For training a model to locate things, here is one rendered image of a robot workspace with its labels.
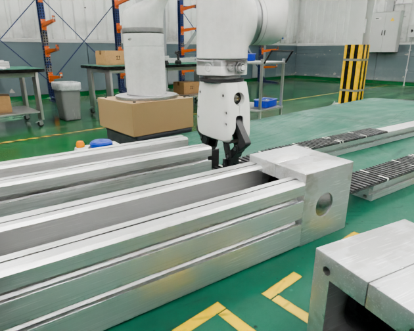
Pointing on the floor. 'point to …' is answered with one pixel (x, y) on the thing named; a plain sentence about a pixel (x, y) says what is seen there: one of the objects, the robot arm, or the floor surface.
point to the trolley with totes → (261, 105)
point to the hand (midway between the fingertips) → (220, 164)
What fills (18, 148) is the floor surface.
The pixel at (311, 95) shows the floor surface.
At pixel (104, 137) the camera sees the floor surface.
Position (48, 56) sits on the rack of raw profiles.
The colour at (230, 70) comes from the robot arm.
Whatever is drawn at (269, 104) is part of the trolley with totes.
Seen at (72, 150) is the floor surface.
